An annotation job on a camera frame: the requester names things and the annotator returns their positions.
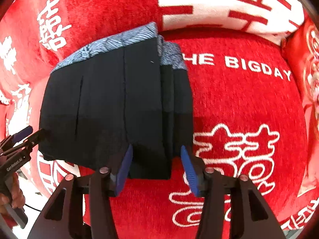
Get black pants with patterned waistband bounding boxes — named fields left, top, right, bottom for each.
left=39, top=22, right=193, bottom=180

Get left hand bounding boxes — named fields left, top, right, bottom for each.
left=0, top=173, right=25, bottom=215

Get red embroidered pillow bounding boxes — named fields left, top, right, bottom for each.
left=281, top=18, right=318, bottom=139

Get red and white folded blanket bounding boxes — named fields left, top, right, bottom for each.
left=158, top=0, right=306, bottom=45

